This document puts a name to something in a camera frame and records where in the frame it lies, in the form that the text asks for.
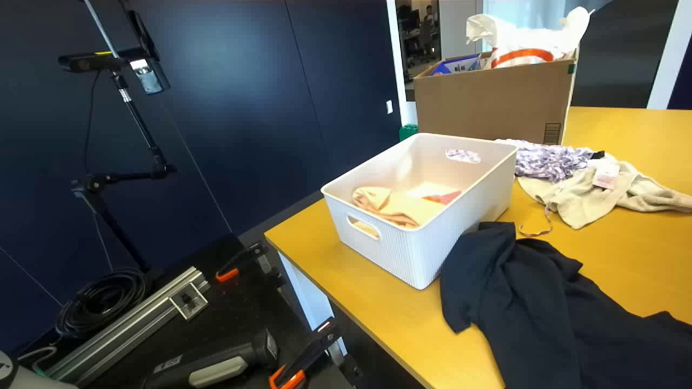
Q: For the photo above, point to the beige clothing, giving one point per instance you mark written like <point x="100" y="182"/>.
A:
<point x="584" y="197"/>

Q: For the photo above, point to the dark blue clothing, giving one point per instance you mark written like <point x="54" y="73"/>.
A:
<point x="549" y="316"/>

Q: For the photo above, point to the black camera stand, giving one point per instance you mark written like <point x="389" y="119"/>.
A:
<point x="142" y="127"/>

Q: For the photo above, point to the white plastic storage container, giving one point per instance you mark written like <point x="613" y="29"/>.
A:
<point x="433" y="246"/>

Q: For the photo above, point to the small green object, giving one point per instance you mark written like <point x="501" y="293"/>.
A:
<point x="409" y="132"/>

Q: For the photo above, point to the aluminium extrusion bar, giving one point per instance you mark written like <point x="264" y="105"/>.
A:
<point x="130" y="324"/>

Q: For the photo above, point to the white table leg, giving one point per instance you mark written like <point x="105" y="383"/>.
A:
<point x="311" y="303"/>

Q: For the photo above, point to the black grey hand tool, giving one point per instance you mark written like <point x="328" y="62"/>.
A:
<point x="218" y="368"/>

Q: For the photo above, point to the brown cardboard box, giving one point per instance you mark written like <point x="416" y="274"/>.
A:
<point x="490" y="100"/>

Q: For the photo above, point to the blue box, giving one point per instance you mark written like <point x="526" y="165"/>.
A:
<point x="461" y="65"/>

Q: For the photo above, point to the grey rounded base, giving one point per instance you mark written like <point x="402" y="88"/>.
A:
<point x="30" y="380"/>

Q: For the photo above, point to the black camera bar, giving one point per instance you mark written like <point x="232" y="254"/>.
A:
<point x="95" y="62"/>

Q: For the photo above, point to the peach orange cloth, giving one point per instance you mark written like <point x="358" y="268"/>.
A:
<point x="404" y="209"/>

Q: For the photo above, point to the white plastic bag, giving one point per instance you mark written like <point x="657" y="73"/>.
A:
<point x="506" y="35"/>

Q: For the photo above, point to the purple white patterned clothing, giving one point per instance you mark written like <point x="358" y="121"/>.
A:
<point x="549" y="161"/>

